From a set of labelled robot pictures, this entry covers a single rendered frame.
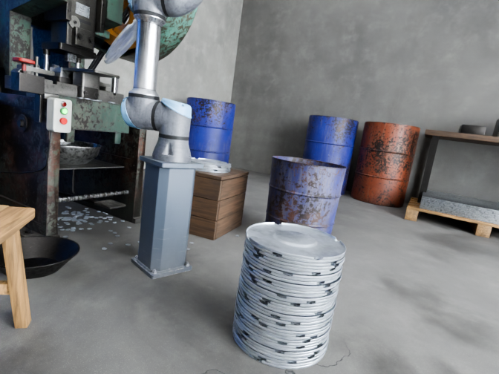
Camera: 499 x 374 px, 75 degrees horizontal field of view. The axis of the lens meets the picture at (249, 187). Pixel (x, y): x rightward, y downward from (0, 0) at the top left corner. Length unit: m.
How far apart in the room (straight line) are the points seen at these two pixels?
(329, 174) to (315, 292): 0.92
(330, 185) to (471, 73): 2.99
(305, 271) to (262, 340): 0.23
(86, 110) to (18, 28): 0.54
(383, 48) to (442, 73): 0.74
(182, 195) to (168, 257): 0.25
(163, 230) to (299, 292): 0.62
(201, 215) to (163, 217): 0.53
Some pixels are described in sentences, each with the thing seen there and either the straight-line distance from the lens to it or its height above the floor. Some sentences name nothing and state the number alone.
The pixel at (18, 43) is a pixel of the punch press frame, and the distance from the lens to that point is 2.08.
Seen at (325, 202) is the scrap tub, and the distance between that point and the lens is 1.74.
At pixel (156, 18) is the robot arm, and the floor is 0.96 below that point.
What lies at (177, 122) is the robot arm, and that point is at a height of 0.60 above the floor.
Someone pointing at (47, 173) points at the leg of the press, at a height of 0.31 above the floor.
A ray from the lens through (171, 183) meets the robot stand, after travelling 1.26.
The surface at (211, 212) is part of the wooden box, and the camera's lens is 1.75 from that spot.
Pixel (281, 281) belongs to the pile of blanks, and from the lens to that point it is 0.88.
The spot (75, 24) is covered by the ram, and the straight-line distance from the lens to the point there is 1.92.
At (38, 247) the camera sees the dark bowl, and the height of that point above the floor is 0.03.
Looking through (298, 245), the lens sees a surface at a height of 0.32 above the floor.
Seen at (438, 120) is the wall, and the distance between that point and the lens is 4.38.
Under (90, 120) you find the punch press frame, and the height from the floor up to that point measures 0.55.
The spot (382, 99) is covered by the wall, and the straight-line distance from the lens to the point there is 4.44.
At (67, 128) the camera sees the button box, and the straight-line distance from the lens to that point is 1.58.
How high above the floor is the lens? 0.61
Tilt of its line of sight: 10 degrees down
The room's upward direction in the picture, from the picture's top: 8 degrees clockwise
